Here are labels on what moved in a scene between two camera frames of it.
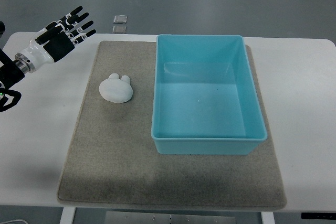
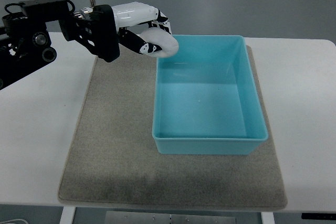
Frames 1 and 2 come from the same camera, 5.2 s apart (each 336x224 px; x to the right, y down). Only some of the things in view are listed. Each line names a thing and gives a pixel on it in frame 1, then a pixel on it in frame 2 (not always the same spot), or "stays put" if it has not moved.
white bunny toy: x=115 y=89 → x=160 y=38
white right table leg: x=268 y=217 stays put
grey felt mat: x=111 y=160 stays put
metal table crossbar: x=164 y=217 stays put
